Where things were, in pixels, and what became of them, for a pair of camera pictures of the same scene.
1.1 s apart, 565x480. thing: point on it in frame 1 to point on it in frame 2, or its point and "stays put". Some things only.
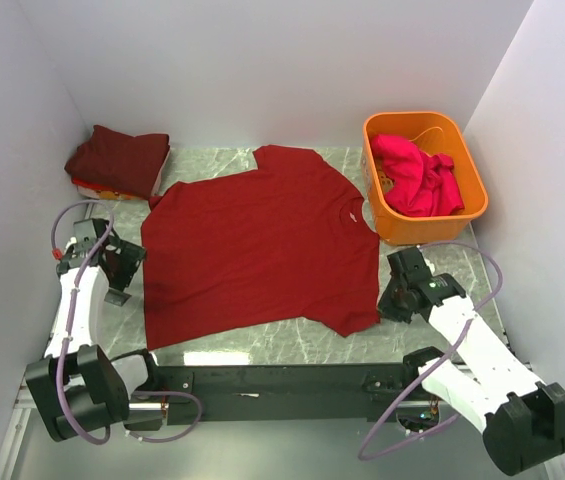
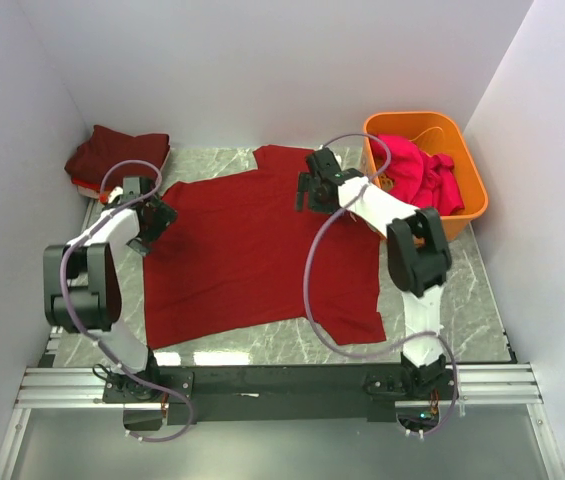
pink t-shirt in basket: x=423 y=185 stays put
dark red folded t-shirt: x=120 y=161 stays put
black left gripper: x=130 y=254 to x=163 y=216
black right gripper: x=387 y=309 to x=307 y=184
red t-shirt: x=290 y=238 stays put
